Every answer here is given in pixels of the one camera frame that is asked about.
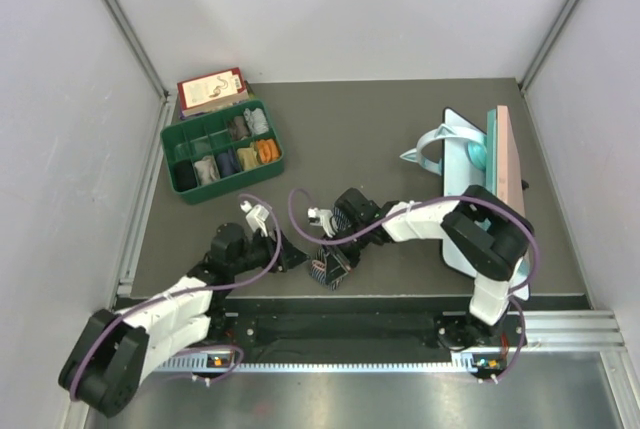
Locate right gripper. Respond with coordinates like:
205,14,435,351
321,220,371,284

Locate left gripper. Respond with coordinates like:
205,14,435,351
230,227,311,276

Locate striped blue boxer shorts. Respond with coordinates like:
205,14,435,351
309,234,353,290

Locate black underwear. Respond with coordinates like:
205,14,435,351
172,160,198,193

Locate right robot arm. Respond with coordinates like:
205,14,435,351
326,185,540,345

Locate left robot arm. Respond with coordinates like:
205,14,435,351
58,223,308,417

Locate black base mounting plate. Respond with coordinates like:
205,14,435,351
205,299,524,351

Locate beige rolled sock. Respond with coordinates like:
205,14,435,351
193,156,220,185

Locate navy rolled sock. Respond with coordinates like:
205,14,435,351
215,148,242,178

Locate mustard rolled sock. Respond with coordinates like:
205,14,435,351
236,147,261,171

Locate green compartment tray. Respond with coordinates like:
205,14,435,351
160,99,285,205

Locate orange rolled sock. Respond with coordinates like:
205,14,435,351
255,138,281,164

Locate brown rolled sock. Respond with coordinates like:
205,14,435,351
227,116,252,141

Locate grey rolled sock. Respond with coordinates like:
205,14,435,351
243,108,270,135

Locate light blue tablet board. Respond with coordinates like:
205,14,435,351
442,108,530,286

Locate red and cream book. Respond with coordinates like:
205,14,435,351
177,67,250,119

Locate teal and pink book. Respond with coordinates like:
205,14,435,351
485,105,525,217

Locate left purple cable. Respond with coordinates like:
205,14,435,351
67,192,285,400

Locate purple cable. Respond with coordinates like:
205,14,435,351
288,187,542,385
67,192,285,400

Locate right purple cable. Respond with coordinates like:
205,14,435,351
288,187,542,385

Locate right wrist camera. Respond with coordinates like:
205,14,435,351
307,207,337,238

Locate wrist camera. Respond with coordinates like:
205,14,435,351
307,207,337,238
240,200,271,237

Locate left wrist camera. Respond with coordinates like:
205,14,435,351
240,200,271,237

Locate white slotted cable duct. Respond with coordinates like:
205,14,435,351
149,351,501,374

